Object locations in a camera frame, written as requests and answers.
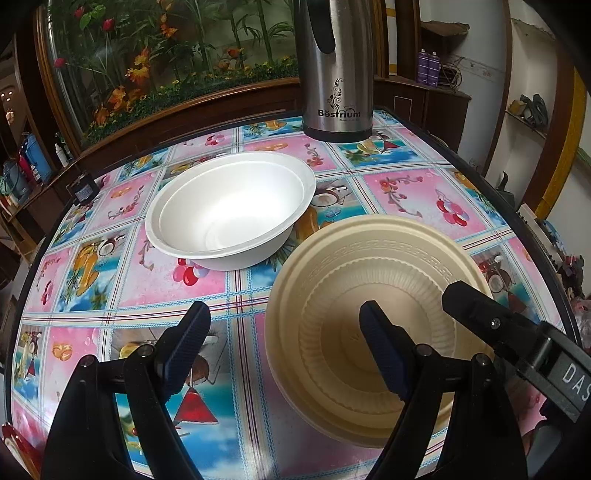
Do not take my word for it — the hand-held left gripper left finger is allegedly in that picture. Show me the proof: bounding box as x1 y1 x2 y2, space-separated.
41 301 212 480

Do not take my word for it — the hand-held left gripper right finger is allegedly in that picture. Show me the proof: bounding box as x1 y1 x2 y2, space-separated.
359 300 532 480

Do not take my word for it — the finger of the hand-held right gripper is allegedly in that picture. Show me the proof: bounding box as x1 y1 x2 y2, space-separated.
442 281 548 370

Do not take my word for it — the beige ribbed plate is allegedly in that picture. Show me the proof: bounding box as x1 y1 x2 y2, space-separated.
295 270 462 423

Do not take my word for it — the beige ribbed bowl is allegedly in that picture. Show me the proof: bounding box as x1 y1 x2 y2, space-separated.
265 214 496 449

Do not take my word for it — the large white bowl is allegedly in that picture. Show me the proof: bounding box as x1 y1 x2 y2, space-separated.
145 151 317 272

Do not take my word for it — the colourful printed tablecloth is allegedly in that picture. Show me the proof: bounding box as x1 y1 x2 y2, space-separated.
9 108 561 480

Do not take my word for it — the small black device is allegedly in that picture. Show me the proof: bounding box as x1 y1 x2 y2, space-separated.
66 173 99 205

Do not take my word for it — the stainless steel thermos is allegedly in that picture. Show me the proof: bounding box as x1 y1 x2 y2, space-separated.
293 0 376 143

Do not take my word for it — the aquarium with plants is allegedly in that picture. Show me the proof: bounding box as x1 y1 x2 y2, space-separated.
46 0 306 145

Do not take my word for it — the tangled cable bundle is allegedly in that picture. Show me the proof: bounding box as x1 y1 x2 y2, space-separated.
438 58 465 89

